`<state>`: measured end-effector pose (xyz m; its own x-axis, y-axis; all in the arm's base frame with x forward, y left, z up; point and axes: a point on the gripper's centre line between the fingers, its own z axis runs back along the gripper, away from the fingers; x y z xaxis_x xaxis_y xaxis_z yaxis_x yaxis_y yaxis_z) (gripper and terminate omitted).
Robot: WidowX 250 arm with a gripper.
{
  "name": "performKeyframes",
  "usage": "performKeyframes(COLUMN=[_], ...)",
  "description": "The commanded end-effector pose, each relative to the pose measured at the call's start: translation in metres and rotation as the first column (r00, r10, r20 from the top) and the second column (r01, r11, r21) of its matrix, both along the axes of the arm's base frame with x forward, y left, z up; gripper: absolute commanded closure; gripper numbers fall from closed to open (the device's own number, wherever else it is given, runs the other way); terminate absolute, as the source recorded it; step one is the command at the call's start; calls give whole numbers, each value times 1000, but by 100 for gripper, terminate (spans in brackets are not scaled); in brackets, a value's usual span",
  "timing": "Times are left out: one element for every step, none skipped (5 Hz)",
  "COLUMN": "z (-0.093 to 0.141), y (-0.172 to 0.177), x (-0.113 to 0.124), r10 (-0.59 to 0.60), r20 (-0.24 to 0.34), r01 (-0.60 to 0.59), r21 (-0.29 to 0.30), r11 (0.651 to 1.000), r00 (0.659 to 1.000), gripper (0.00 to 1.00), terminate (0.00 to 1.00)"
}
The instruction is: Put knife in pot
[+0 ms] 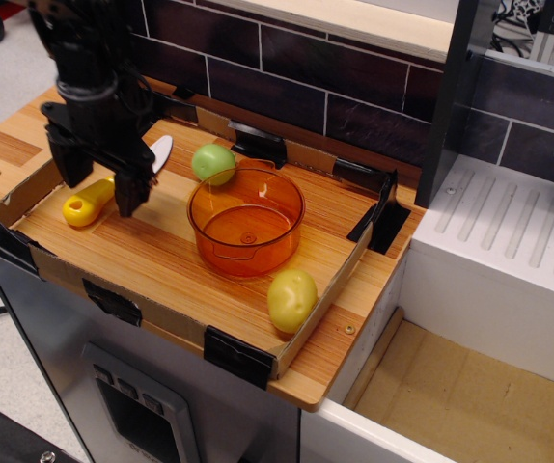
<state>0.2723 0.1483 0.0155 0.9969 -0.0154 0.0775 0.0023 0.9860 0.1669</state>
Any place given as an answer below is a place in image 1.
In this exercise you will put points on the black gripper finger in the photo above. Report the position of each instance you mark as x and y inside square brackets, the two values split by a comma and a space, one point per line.
[72, 161]
[131, 191]

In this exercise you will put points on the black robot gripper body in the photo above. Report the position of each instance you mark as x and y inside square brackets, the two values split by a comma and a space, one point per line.
[109, 126]

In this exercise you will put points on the yellow handled white toy knife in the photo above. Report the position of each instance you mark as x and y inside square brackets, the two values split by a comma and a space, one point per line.
[84, 207]

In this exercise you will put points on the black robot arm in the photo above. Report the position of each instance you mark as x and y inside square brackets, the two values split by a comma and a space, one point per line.
[90, 45]

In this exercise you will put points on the orange transparent plastic pot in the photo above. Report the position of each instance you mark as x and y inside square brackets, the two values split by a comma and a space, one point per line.
[246, 219]

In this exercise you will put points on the cardboard fence with black tape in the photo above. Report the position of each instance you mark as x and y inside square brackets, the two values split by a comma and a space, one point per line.
[145, 275]

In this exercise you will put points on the green toy apple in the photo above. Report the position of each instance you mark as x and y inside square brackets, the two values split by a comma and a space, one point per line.
[214, 164]

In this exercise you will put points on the yellow toy potato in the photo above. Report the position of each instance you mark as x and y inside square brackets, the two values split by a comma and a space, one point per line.
[290, 298]

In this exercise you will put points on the grey toy oven front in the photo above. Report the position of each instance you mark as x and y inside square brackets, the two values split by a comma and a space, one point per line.
[130, 395]

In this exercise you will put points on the white toy sink drainboard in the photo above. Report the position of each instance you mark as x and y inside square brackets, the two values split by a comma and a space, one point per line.
[480, 267]

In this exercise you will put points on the dark grey vertical post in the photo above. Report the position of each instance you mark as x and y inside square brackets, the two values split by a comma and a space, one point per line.
[469, 43]

